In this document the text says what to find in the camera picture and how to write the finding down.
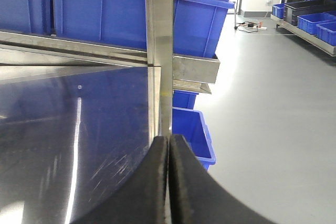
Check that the steel rack with bins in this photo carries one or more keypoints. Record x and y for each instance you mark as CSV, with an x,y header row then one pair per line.
x,y
311,20

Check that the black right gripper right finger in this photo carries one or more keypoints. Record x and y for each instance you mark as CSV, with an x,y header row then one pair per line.
x,y
195,197

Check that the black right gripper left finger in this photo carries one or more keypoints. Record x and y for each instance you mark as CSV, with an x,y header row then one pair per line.
x,y
141,199

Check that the blue bin with red items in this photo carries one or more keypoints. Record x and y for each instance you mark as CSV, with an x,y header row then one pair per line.
x,y
28,16

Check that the blue bin under table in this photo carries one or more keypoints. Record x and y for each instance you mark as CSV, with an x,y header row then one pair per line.
x,y
191,124

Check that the blue bin on table shelf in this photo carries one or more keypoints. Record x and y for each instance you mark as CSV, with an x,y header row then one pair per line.
x,y
197,24

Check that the white power strip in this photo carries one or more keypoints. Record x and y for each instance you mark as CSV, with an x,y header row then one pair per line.
x,y
250,27

